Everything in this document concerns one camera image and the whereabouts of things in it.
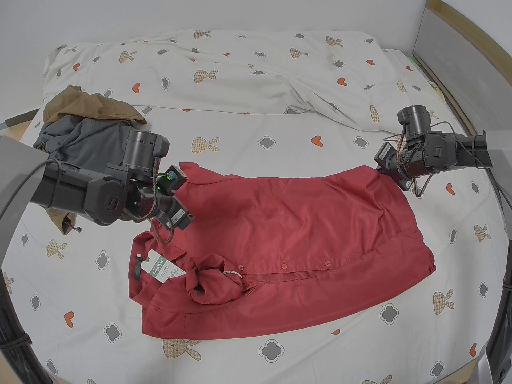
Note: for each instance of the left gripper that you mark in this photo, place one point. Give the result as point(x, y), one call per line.
point(176, 214)

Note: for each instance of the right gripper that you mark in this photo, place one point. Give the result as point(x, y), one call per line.
point(396, 174)

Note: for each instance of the red shirt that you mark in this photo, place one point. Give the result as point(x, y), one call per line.
point(300, 222)

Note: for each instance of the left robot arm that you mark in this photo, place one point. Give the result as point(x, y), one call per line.
point(80, 198)

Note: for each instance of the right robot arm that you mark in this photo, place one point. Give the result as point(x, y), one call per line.
point(440, 150)

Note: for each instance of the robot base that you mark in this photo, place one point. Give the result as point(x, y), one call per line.
point(484, 368)

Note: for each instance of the grey garment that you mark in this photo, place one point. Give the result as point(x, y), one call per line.
point(88, 138)

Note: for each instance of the brown garment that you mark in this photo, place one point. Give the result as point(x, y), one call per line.
point(88, 104)

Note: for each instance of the white printed quilt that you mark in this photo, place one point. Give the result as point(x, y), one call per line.
point(240, 74)

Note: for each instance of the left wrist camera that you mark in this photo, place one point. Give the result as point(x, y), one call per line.
point(172, 178)

